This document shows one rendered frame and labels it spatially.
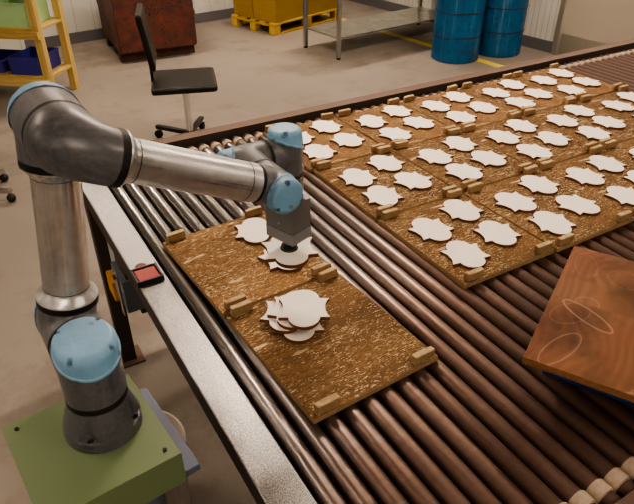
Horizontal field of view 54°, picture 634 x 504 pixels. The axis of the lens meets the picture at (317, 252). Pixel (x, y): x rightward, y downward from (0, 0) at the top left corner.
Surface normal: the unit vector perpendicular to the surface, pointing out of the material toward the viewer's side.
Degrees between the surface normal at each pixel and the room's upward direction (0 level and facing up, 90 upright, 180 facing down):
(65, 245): 90
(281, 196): 91
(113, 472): 2
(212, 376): 0
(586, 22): 90
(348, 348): 0
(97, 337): 9
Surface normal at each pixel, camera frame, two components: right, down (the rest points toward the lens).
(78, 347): 0.10, -0.76
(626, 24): -0.80, 0.33
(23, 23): -0.11, 0.55
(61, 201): 0.44, 0.50
